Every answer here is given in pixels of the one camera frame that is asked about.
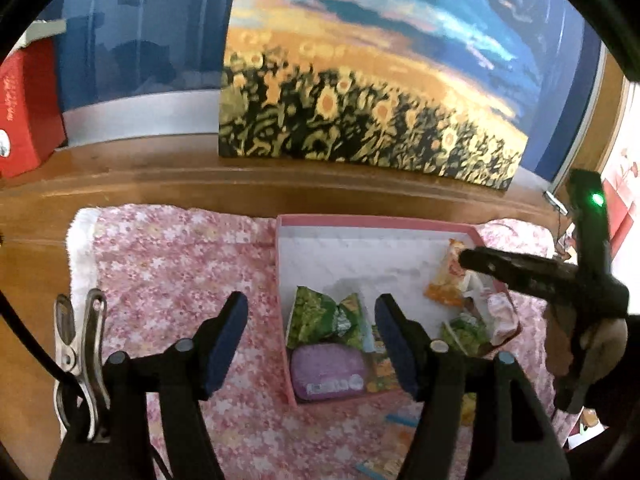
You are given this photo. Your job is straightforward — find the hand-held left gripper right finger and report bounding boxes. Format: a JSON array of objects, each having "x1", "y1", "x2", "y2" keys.
[{"x1": 375, "y1": 294, "x2": 573, "y2": 480}]

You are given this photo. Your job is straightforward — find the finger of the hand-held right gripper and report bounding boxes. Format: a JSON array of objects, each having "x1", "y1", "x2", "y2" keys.
[{"x1": 459, "y1": 246, "x2": 583, "y2": 303}]

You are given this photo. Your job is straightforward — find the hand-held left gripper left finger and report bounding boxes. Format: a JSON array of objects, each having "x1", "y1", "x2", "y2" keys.
[{"x1": 47, "y1": 291, "x2": 249, "y2": 480}]

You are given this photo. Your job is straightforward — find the orange yellow snack packet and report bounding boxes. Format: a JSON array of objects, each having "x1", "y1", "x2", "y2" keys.
[{"x1": 367, "y1": 340, "x2": 403, "y2": 393}]

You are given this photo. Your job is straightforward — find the large pink bread bag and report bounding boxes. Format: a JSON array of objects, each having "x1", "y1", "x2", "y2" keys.
[{"x1": 465, "y1": 280, "x2": 521, "y2": 346}]

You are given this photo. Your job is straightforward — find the colourful yellow candy packet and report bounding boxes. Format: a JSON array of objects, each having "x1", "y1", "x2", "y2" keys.
[{"x1": 337, "y1": 292, "x2": 375, "y2": 352}]

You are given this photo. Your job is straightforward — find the purple snack packet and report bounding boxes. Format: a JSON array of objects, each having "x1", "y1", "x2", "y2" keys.
[{"x1": 291, "y1": 342, "x2": 371, "y2": 402}]

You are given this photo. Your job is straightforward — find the large orange noodle packet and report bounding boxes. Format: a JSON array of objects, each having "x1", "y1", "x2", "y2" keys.
[{"x1": 425, "y1": 239, "x2": 481, "y2": 308}]

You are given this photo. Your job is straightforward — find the green snack packet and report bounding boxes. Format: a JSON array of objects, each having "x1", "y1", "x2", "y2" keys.
[
  {"x1": 440, "y1": 312, "x2": 493, "y2": 361},
  {"x1": 287, "y1": 286, "x2": 346, "y2": 347}
]

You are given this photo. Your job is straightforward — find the pink shallow tray box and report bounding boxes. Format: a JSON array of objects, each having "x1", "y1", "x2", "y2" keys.
[{"x1": 275, "y1": 214, "x2": 523, "y2": 406}]

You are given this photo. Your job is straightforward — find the person's right hand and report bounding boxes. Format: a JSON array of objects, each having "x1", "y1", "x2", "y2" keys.
[{"x1": 544, "y1": 305, "x2": 628, "y2": 395}]

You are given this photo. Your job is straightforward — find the floral pink white curtain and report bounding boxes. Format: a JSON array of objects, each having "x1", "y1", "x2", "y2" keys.
[{"x1": 600, "y1": 150, "x2": 640, "y2": 243}]

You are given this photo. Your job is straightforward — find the pink floral blanket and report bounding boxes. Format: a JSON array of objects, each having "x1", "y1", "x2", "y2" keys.
[{"x1": 67, "y1": 204, "x2": 581, "y2": 480}]

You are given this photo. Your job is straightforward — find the metal spring clip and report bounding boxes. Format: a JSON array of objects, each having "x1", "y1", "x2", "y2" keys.
[{"x1": 54, "y1": 287, "x2": 112, "y2": 443}]

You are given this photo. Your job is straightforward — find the wooden window platform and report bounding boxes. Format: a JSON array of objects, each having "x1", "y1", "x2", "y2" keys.
[{"x1": 0, "y1": 55, "x2": 631, "y2": 466}]

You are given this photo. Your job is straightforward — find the sunflower field painting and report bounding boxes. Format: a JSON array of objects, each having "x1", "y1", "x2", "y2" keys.
[{"x1": 218, "y1": 0, "x2": 551, "y2": 193}]

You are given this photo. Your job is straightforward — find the blue tinted window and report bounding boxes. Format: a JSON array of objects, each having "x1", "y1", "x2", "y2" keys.
[{"x1": 30, "y1": 0, "x2": 606, "y2": 186}]

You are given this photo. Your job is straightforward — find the red box with white lid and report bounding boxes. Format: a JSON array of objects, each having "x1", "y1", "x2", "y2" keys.
[{"x1": 0, "y1": 20, "x2": 68, "y2": 179}]

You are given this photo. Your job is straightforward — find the black cable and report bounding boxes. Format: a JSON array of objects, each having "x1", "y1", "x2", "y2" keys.
[{"x1": 0, "y1": 287, "x2": 76, "y2": 398}]

